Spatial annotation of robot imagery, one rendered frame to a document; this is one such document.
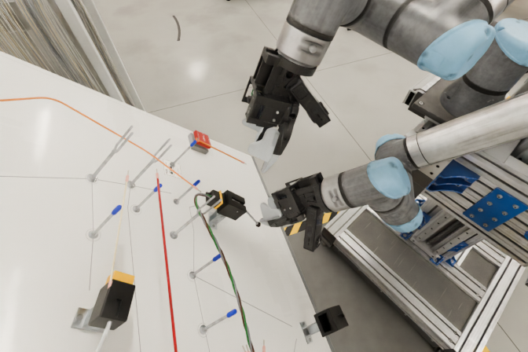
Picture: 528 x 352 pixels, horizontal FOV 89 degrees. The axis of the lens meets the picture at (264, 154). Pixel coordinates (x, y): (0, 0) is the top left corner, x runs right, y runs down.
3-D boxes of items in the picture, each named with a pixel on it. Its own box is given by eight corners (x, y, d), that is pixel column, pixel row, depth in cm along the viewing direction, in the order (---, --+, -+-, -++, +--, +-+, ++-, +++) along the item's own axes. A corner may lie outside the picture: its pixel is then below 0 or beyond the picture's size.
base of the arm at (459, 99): (453, 82, 87) (472, 55, 79) (504, 106, 80) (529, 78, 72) (430, 103, 81) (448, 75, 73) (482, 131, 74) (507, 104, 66)
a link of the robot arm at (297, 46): (321, 30, 44) (341, 48, 38) (309, 56, 46) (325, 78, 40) (280, 13, 41) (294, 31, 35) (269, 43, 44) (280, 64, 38)
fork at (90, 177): (86, 173, 49) (126, 122, 44) (97, 175, 50) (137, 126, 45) (86, 181, 48) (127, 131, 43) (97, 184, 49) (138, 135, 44)
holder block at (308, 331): (327, 335, 71) (358, 320, 67) (303, 346, 62) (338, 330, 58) (319, 316, 74) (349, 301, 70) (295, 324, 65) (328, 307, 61)
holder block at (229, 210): (235, 221, 64) (247, 211, 63) (217, 213, 61) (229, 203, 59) (233, 207, 67) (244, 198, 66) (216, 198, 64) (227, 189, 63)
